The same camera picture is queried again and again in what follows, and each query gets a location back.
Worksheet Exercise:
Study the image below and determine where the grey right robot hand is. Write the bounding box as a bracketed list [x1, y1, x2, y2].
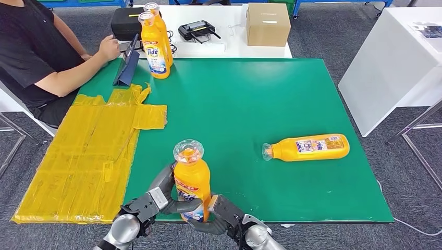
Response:
[186, 217, 240, 238]

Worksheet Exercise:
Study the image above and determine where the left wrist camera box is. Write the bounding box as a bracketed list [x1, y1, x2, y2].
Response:
[120, 186, 170, 223]

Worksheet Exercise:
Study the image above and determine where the black remote controller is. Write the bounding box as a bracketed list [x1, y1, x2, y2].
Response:
[178, 20, 222, 44]

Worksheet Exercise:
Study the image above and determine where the white desk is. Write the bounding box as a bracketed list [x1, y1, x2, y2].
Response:
[337, 7, 442, 138]

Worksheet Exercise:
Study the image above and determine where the white floor cable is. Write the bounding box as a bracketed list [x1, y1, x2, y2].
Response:
[376, 179, 442, 238]

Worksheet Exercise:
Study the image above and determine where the orange Tide detergent bottle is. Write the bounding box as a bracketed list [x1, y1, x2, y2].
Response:
[138, 11, 170, 80]
[143, 2, 174, 68]
[262, 133, 350, 162]
[173, 139, 212, 223]

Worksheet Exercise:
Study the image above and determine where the white chair with metal legs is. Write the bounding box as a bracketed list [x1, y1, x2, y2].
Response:
[0, 81, 58, 178]

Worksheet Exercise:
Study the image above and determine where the brown cardboard box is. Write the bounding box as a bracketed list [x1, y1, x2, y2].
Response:
[245, 3, 292, 47]

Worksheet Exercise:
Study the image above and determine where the yellow taped plastic sheet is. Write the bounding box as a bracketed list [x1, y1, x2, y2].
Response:
[11, 83, 168, 225]

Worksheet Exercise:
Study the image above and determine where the black carrying case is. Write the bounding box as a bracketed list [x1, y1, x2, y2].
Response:
[110, 7, 150, 42]

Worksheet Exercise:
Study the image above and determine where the black coiled cable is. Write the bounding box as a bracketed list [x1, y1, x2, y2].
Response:
[166, 30, 178, 55]

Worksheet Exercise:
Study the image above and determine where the tablet in blue cover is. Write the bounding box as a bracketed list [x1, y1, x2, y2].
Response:
[113, 33, 141, 87]

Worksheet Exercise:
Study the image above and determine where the metal table leg frame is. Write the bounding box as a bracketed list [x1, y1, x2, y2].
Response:
[386, 100, 442, 192]

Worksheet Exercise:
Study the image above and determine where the dark printed booklet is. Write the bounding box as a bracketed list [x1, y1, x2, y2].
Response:
[409, 21, 442, 39]

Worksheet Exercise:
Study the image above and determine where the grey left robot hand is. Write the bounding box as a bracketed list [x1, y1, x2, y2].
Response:
[151, 161, 204, 216]

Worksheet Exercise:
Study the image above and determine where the person's right hand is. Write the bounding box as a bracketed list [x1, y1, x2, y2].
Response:
[97, 34, 122, 64]

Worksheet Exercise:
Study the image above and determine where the blue shelf frame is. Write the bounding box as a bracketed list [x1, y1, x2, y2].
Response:
[38, 0, 133, 8]
[291, 0, 395, 18]

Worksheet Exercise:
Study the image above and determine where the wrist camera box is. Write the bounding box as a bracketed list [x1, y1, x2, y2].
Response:
[120, 186, 170, 223]
[208, 194, 247, 229]

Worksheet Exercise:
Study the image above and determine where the person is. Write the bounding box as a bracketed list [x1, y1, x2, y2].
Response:
[0, 0, 121, 128]

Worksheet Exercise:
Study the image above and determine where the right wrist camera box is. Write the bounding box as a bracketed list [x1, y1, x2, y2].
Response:
[208, 194, 247, 229]

